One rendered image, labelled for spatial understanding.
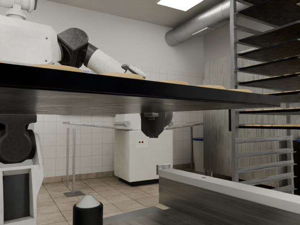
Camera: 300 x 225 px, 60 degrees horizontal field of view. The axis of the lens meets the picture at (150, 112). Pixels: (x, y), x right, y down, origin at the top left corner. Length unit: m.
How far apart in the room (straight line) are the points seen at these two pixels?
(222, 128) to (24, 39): 3.69
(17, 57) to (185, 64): 5.07
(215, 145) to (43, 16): 3.55
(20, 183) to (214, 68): 3.97
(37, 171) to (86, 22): 4.23
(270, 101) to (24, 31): 0.80
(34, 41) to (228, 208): 0.80
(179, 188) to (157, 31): 5.24
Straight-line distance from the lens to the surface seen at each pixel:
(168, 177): 0.46
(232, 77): 1.73
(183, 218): 0.43
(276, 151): 2.05
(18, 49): 0.96
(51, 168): 4.63
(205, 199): 0.41
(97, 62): 1.06
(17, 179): 0.98
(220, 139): 4.36
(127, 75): 0.23
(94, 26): 5.04
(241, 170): 1.76
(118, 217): 0.43
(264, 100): 0.37
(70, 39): 1.07
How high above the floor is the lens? 0.98
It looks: 2 degrees up
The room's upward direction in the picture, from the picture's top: straight up
